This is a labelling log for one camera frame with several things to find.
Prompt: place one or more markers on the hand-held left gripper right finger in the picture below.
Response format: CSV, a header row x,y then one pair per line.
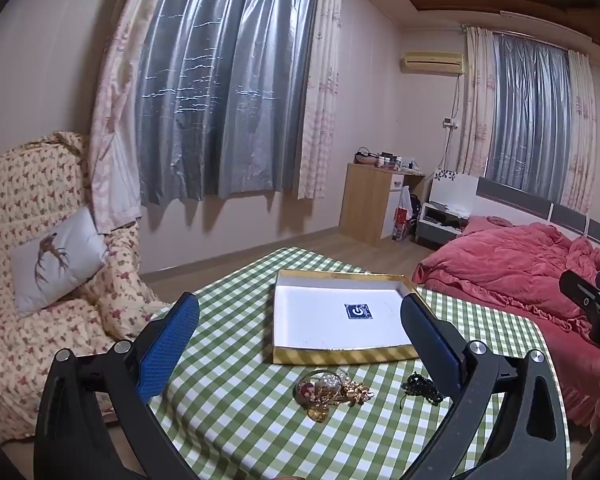
x,y
432,350

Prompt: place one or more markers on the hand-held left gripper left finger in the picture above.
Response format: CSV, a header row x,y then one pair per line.
x,y
167,347

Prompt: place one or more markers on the pile of gold jewelry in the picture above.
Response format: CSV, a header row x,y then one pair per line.
x,y
330,391

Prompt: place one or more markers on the gold cardboard box tray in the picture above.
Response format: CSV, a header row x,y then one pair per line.
x,y
325,320

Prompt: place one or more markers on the bed with red duvet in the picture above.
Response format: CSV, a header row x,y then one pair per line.
x,y
510,270

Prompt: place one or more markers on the blue square sticker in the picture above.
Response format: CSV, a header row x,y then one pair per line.
x,y
358,311

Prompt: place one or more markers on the white grey bed headboard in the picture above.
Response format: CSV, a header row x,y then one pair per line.
x,y
515,202

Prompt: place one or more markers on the green checked tablecloth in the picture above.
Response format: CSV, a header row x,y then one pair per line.
x,y
260,410

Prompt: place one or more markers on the white bedside table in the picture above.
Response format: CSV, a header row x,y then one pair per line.
x,y
437,225

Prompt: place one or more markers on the white red shopping bag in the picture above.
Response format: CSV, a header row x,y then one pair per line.
x,y
401,215

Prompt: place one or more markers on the white deer-print cushion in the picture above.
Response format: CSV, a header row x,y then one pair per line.
x,y
55,260

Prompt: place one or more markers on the floral covered sofa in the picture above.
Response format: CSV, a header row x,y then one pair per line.
x,y
25,360

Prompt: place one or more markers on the pink floral curtain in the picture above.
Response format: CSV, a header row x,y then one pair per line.
x,y
322,100
475,110
112,125
580,140

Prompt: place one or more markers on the wooden cabinet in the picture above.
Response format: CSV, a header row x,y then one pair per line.
x,y
365,205

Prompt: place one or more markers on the silver grey curtain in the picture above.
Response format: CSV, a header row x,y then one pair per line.
x,y
530,120
220,85

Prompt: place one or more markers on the row of small jars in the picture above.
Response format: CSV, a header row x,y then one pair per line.
x,y
391,161

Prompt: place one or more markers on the dark basket bag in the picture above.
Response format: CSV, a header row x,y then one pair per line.
x,y
365,157

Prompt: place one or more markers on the white wall control panel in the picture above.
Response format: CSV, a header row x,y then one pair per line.
x,y
450,121

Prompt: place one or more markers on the cream wall air conditioner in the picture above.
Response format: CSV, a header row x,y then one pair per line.
x,y
432,62

